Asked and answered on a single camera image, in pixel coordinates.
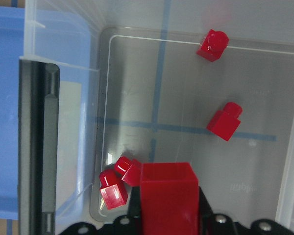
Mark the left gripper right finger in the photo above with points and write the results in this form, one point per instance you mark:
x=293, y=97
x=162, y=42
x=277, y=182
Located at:
x=211, y=223

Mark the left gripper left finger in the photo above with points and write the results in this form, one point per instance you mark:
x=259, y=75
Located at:
x=128, y=224

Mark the clear plastic storage box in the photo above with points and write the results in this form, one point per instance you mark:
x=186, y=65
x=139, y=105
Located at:
x=155, y=97

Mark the blue plastic tray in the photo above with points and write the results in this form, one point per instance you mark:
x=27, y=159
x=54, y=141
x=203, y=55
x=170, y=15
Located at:
x=63, y=38

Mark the black box latch handle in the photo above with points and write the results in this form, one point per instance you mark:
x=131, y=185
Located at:
x=38, y=112

